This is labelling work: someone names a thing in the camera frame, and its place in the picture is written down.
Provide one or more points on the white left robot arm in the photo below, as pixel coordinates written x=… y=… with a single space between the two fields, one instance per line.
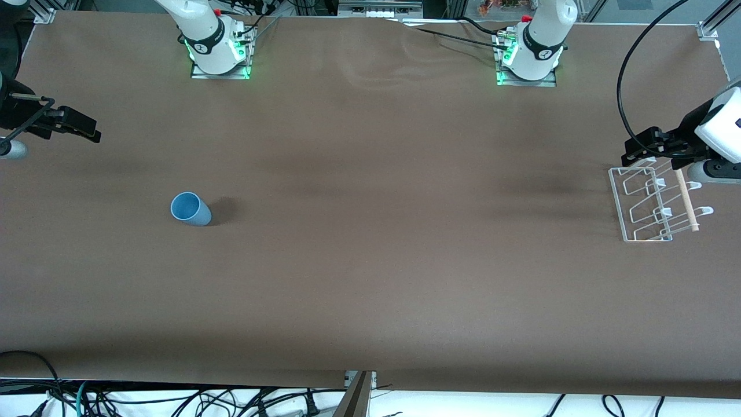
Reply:
x=538 y=40

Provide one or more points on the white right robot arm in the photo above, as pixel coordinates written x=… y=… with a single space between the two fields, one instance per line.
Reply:
x=202 y=35

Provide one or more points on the grey power strip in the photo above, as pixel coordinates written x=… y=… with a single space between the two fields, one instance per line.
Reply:
x=379 y=8

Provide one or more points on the aluminium frame profile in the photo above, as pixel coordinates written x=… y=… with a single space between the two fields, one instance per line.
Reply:
x=43 y=11
x=715 y=23

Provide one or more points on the brown table cloth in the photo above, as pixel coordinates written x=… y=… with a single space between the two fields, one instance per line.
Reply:
x=370 y=243

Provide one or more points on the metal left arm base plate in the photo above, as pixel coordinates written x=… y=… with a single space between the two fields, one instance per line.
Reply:
x=550 y=81

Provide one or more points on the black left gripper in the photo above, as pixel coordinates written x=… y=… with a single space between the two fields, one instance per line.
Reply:
x=687 y=134

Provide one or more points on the blue plastic cup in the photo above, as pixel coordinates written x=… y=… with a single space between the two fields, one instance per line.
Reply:
x=190 y=209

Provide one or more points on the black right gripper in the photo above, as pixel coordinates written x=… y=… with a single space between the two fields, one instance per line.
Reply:
x=16 y=110

